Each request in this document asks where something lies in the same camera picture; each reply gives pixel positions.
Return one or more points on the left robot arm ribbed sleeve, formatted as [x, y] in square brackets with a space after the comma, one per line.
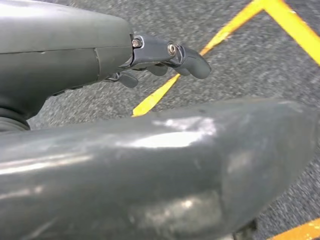
[12, 122]

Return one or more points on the yellow floor tape square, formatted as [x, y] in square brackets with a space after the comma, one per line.
[287, 23]

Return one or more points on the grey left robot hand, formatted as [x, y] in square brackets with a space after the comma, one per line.
[149, 182]

